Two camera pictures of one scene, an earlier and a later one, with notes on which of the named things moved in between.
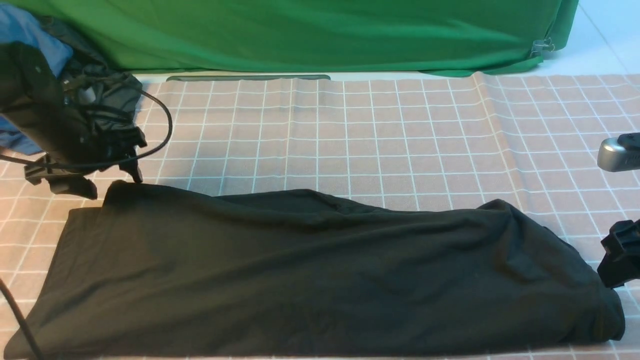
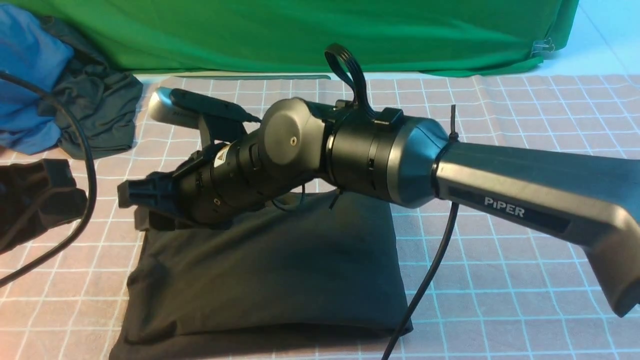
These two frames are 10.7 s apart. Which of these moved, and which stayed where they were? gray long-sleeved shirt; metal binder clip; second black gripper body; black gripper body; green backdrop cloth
Moved: black gripper body; second black gripper body
Stayed: metal binder clip; gray long-sleeved shirt; green backdrop cloth
